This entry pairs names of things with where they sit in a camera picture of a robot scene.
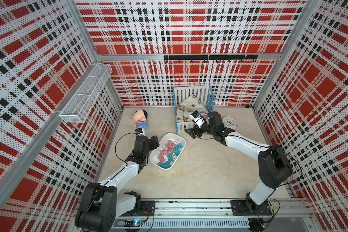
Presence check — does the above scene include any white alarm clock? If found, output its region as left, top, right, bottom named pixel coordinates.
left=222, top=116, right=237, bottom=130

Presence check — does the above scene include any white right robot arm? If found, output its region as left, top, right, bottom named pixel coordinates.
left=185, top=111, right=293, bottom=211

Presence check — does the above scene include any printed white blanket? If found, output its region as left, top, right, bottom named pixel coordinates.
left=176, top=94, right=208, bottom=122

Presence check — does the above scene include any white wire mesh shelf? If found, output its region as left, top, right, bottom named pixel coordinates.
left=60, top=63, right=112, bottom=123

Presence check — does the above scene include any white plastic storage box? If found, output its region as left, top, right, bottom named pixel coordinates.
left=149, top=133, right=186, bottom=171

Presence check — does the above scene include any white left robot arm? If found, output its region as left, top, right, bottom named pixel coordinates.
left=74, top=135, right=160, bottom=232

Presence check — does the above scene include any blue white toy crib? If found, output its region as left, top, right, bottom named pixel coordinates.
left=173, top=85, right=215, bottom=132

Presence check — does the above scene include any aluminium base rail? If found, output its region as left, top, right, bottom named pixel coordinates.
left=112, top=198, right=318, bottom=232

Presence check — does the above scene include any black hook rail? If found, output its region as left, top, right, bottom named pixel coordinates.
left=163, top=55, right=258, bottom=61

